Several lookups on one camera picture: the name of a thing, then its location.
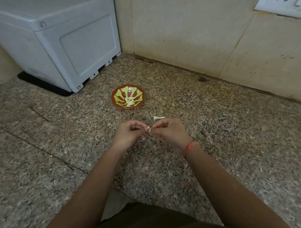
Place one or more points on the garlic clove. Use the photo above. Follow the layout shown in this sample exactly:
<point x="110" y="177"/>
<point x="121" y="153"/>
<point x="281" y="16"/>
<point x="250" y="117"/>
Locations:
<point x="148" y="129"/>

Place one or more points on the person's left thumb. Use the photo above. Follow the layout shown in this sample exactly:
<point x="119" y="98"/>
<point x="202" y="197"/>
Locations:
<point x="142" y="131"/>

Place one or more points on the peeled garlic cloves pile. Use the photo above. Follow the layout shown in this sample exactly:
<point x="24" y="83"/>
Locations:
<point x="129" y="101"/>

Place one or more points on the grey plastic appliance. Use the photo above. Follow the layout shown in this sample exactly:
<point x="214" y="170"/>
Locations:
<point x="58" y="42"/>

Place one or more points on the white paper sheet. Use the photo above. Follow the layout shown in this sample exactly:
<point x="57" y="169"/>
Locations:
<point x="277" y="7"/>

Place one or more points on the person's right forearm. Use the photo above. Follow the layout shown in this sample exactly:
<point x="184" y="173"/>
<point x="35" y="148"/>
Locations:
<point x="232" y="188"/>

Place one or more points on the dark brown trousers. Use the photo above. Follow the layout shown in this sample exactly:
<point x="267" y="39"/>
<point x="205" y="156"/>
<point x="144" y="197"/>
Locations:
<point x="152" y="217"/>

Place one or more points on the red and green patterned bowl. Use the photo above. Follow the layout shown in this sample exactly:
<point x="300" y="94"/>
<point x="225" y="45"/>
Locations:
<point x="118" y="98"/>

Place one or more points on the red thread wristband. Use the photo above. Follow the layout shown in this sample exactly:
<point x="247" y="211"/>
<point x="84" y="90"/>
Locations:
<point x="189" y="148"/>

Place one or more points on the white garlic skin scrap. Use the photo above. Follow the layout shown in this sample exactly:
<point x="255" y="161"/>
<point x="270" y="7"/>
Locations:
<point x="157" y="118"/>

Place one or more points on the person's right thumb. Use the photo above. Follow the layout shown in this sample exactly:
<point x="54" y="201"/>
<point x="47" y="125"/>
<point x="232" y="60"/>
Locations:
<point x="153" y="130"/>

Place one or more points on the person's left forearm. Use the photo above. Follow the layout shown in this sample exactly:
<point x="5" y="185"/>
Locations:
<point x="87" y="190"/>

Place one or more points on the person's left hand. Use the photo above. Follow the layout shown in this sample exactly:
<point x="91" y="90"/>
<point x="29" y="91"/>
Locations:
<point x="124" y="136"/>

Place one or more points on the person's right hand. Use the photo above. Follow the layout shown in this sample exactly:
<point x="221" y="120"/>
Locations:
<point x="172" y="131"/>

